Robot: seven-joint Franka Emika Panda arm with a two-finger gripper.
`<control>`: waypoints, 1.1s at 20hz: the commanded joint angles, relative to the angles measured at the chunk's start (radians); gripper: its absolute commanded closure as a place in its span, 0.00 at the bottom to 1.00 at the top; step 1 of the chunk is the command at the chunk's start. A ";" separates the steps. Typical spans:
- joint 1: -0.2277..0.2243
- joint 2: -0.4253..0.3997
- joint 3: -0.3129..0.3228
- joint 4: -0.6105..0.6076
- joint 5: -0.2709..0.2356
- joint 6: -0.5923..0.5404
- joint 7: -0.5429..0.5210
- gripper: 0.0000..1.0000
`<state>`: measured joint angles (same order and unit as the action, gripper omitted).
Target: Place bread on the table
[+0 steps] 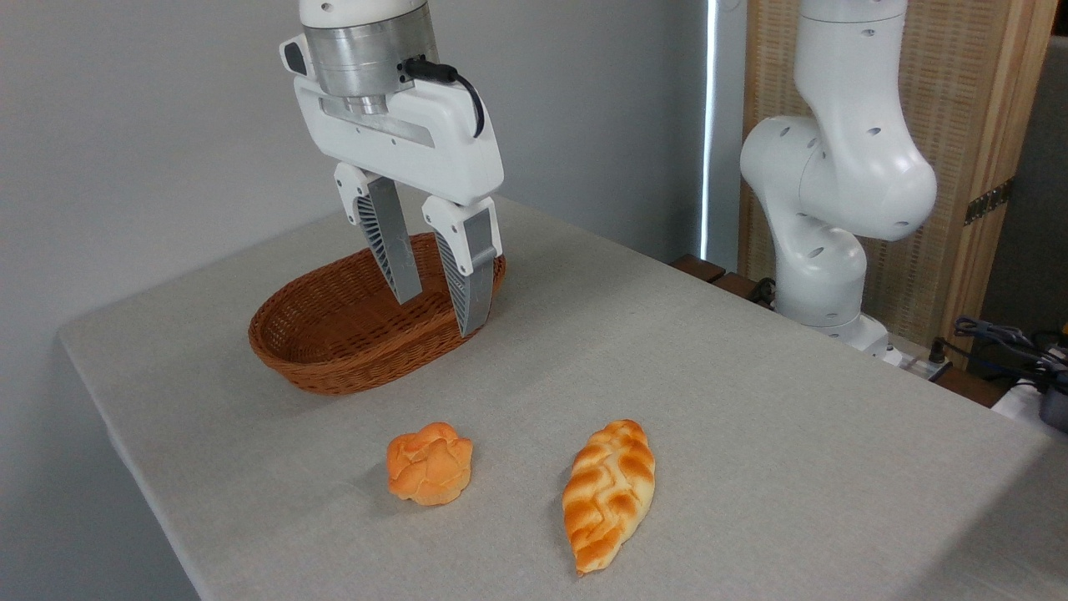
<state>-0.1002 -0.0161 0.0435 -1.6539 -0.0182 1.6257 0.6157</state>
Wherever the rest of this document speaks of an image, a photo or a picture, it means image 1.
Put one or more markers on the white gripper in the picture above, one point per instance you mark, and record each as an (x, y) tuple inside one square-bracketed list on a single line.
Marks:
[(434, 142)]

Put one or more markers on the round orange bread bun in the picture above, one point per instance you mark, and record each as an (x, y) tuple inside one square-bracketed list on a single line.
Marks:
[(430, 463)]

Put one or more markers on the brown wicker basket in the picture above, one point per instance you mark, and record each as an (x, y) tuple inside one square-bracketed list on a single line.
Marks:
[(334, 334)]

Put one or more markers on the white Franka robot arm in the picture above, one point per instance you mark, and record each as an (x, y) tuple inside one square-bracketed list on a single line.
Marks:
[(843, 175)]

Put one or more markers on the brass screen hinge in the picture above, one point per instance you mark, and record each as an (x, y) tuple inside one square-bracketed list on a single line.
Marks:
[(989, 202)]

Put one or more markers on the long braided bread loaf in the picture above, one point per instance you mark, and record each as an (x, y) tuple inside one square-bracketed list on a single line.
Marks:
[(609, 492)]

